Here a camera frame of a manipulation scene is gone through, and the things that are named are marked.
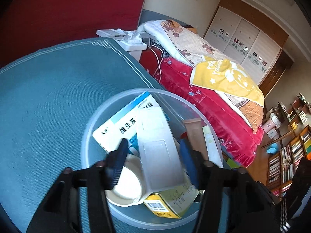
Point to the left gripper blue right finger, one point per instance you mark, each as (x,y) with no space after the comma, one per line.
(194,163)

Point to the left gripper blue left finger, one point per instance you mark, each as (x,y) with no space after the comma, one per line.
(115,161)

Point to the white cream tube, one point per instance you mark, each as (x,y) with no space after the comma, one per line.
(213,152)

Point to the white rectangular bottle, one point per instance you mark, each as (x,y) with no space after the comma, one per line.
(160,160)

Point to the white round jar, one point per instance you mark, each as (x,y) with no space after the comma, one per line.
(131,188)

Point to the blue white medicine box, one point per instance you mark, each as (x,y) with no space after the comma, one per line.
(123,123)

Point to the beige cosmetic tube silver cap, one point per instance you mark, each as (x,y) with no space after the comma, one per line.
(196,137)

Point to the yellow ointment box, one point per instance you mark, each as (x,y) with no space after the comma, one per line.
(172,203)

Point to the clear plastic bowl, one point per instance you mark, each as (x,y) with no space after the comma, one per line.
(138,218)

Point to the light blue plastic stool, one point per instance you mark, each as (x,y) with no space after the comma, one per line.
(272,149)

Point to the red bed sheet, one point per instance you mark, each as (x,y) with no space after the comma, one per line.
(238,134)

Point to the pink white storage box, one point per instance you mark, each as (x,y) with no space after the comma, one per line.
(271,125)

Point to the wooden bookshelf with books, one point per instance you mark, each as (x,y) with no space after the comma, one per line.
(294,144)

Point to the yellow cartoon blanket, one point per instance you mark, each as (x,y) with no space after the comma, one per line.
(226,76)

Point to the teal woven table mat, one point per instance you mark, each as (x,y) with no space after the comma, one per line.
(51,103)

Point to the white bedside table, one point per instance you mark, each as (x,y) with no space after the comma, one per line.
(135,50)

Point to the floral white quilt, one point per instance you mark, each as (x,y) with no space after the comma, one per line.
(181,43)

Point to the crumpled white tissue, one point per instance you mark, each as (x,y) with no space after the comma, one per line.
(129,36)

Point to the white wardrobe doors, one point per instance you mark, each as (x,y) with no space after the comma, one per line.
(240,40)

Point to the red upholstered headboard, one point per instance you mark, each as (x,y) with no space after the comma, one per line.
(30,25)

